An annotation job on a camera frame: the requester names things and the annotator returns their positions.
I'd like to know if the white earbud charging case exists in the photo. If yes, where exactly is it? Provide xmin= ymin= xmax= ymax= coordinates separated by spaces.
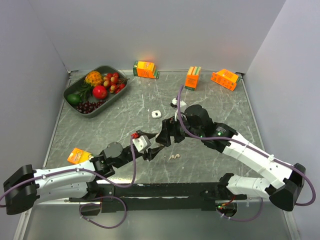
xmin=151 ymin=110 xmax=162 ymax=119

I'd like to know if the red apple toy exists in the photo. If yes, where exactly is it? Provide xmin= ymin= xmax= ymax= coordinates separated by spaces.
xmin=92 ymin=85 xmax=108 ymax=100

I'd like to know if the orange pineapple toy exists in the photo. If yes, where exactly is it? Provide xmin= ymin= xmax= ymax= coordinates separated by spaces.
xmin=84 ymin=70 xmax=104 ymax=87

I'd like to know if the orange sponge box back left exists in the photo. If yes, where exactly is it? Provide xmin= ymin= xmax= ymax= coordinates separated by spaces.
xmin=133 ymin=60 xmax=160 ymax=79

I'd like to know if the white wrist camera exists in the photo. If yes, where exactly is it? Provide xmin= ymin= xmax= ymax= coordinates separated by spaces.
xmin=131 ymin=132 xmax=151 ymax=153
xmin=170 ymin=98 xmax=188 ymax=108

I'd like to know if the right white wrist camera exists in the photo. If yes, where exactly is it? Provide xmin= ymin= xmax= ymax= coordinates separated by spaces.
xmin=170 ymin=98 xmax=188 ymax=108

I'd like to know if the grey fruit tray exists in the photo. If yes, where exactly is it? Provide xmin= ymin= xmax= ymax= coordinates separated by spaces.
xmin=63 ymin=65 xmax=128 ymax=119

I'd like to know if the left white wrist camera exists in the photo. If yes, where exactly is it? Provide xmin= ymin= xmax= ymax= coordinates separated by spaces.
xmin=131 ymin=132 xmax=151 ymax=153

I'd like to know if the dark grape bunch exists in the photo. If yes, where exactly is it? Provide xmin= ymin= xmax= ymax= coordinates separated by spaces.
xmin=75 ymin=100 xmax=105 ymax=115

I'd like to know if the green lime toy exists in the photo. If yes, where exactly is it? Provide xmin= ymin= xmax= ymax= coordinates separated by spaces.
xmin=66 ymin=93 xmax=82 ymax=106

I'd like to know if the orange sponge box front left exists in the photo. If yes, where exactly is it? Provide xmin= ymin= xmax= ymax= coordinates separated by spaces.
xmin=67 ymin=147 xmax=93 ymax=165

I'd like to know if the red lychee bunch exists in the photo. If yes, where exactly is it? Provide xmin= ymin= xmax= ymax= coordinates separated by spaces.
xmin=102 ymin=72 xmax=129 ymax=94

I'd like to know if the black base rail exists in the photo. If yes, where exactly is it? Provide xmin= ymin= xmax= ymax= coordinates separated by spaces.
xmin=69 ymin=182 xmax=247 ymax=213

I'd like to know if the orange sponge box back right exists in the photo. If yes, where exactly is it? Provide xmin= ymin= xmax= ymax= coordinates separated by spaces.
xmin=210 ymin=69 xmax=241 ymax=91

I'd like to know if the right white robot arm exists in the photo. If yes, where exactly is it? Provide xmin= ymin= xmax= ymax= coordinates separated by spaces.
xmin=155 ymin=104 xmax=306 ymax=212

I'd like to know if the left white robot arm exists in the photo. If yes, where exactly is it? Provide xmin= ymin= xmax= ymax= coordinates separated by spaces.
xmin=0 ymin=131 xmax=164 ymax=215

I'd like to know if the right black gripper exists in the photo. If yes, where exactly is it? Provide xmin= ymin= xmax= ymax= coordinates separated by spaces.
xmin=155 ymin=112 xmax=203 ymax=147

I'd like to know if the orange sponge box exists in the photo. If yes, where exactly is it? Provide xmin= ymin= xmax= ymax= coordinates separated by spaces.
xmin=184 ymin=66 xmax=202 ymax=91
xmin=210 ymin=69 xmax=241 ymax=91
xmin=133 ymin=60 xmax=160 ymax=79
xmin=67 ymin=147 xmax=93 ymax=165

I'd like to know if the orange sponge box back middle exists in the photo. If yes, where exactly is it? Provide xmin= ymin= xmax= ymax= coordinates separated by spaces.
xmin=184 ymin=66 xmax=202 ymax=91

